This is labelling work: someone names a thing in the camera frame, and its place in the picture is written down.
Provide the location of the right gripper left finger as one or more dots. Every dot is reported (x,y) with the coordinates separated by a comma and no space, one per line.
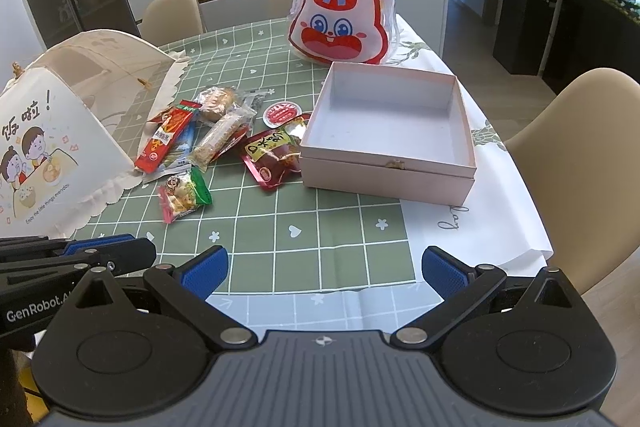
(182,294)

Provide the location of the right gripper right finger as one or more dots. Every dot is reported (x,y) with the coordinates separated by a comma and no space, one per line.
(466,292)

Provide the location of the green cartoon ball snack packet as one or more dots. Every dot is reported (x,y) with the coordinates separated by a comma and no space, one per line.
(182,194)

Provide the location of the red long snack packet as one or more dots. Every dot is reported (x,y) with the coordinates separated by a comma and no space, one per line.
(171,122)

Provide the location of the round bread clear wrapper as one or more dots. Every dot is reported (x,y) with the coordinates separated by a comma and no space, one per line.
(215,102)

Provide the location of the blue snack packet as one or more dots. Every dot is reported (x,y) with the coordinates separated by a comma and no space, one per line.
(177,158)

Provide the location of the green grid tablecloth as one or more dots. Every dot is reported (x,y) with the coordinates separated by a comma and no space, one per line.
(302,258)

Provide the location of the white cartoon food cover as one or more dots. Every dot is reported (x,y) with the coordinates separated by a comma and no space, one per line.
(74,123)

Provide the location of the sesame bar clear wrapper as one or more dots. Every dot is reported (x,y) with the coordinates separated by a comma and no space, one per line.
(218,136)

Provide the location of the dark red jujube packet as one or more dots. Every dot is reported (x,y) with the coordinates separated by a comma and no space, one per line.
(272,155)

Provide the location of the pink open gift box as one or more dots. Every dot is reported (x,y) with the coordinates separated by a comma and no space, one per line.
(391,132)

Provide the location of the beige chair right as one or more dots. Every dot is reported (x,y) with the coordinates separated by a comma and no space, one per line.
(580,162)

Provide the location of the round red lid cup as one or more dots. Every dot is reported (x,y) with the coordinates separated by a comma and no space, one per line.
(280,112)

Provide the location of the beige chair far left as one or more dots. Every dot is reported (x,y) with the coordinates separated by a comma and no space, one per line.
(167,21)

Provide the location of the black fish tank cabinet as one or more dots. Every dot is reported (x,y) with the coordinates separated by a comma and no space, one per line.
(562,39)

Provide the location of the red rabbit face bag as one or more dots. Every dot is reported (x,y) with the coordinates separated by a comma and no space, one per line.
(358,31)

